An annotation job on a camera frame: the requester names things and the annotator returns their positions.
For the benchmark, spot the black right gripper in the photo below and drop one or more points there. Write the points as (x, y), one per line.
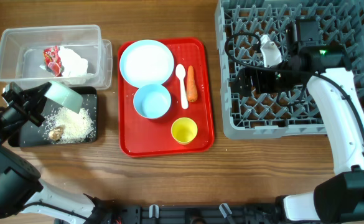
(242, 81)

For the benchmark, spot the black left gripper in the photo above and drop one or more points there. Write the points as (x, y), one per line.
(26, 104)

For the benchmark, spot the green bowl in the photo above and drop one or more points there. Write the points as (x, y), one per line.
(64, 96)

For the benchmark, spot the brown mushroom piece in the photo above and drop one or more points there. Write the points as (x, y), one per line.
(56, 133)

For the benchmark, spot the red snack wrapper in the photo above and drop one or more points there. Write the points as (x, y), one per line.
(53, 61)

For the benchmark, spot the orange carrot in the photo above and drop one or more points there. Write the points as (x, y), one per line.
(191, 89)

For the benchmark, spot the white rice pile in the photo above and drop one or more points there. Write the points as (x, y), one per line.
(78, 127)

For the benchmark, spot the white napkin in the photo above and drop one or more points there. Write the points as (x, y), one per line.
(75, 68)

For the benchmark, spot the white plastic spoon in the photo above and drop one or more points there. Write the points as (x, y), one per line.
(180, 74)

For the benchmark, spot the yellow cup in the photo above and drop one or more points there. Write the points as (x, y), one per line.
(184, 130)

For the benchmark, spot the light blue bowl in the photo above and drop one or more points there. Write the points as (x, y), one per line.
(152, 101)

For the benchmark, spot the light blue plate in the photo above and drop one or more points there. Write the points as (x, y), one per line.
(146, 62)

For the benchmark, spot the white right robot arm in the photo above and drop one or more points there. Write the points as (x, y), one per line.
(326, 73)

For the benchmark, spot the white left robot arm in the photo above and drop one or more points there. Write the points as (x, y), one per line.
(21, 188)

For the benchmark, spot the black waste tray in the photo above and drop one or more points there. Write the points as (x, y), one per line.
(31, 135)

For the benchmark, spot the grey dishwasher rack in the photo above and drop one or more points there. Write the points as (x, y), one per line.
(293, 112)

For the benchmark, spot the clear plastic waste bin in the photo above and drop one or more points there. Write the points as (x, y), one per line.
(22, 56)

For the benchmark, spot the red serving tray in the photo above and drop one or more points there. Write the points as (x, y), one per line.
(141, 137)

